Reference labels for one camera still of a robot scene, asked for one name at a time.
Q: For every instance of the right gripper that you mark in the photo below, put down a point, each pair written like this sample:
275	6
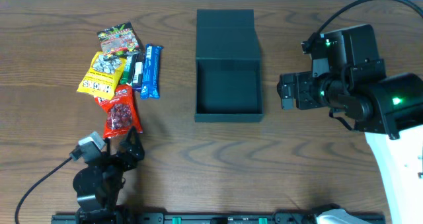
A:
301	90

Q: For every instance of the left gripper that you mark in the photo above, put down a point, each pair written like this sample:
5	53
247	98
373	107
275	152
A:
116	158

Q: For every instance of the green snack bar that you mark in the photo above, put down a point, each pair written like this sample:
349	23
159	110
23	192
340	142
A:
128	74

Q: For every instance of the blue Oreo cookie pack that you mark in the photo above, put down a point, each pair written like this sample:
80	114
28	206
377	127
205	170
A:
149	84

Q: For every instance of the dark green box with lid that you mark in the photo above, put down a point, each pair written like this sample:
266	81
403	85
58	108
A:
228	67

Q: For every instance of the Haribo gummy candy bag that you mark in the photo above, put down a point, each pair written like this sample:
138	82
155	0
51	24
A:
118	41

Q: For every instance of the dark blue snack bar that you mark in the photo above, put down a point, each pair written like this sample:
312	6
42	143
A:
138	72

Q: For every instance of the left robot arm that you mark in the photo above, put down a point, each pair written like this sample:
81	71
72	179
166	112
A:
98	185

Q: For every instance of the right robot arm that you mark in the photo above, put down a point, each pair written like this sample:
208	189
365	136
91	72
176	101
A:
349	77

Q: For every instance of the red candy bag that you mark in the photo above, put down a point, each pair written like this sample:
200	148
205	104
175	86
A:
121	112

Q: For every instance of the yellow snack bag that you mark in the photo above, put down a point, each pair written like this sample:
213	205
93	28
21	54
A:
103	76

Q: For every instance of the black mounting rail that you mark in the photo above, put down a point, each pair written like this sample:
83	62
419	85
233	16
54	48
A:
160	218

